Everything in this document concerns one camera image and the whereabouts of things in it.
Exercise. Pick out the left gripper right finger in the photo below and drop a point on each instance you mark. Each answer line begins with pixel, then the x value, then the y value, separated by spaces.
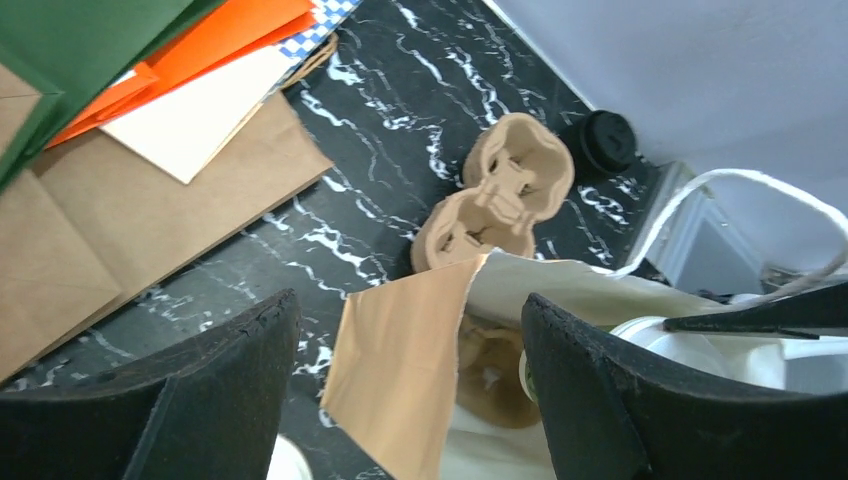
pixel 613 410

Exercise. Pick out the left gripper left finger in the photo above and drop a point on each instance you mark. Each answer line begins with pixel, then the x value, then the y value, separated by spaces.
pixel 208 407

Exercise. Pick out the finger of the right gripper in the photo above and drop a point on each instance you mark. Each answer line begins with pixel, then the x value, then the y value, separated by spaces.
pixel 808 316

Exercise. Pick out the single paper cup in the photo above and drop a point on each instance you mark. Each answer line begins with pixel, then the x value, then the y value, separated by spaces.
pixel 288 462

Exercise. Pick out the tan paper bag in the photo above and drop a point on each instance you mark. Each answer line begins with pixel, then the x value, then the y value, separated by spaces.
pixel 392 385

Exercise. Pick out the cardboard two-cup carrier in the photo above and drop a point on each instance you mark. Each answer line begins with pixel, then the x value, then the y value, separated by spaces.
pixel 517 175

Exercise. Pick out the brown kraft paper bag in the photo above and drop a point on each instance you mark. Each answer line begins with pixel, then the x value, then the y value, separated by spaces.
pixel 93 225

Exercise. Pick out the black round lid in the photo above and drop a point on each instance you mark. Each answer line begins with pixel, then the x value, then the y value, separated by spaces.
pixel 602 144

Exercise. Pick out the white paper bag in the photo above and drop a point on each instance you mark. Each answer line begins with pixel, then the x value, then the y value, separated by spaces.
pixel 182 131

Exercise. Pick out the orange paper bag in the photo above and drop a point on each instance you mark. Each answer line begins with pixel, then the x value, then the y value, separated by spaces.
pixel 232 30

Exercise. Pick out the dark green paper bag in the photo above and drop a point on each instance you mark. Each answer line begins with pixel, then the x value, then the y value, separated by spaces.
pixel 62 54

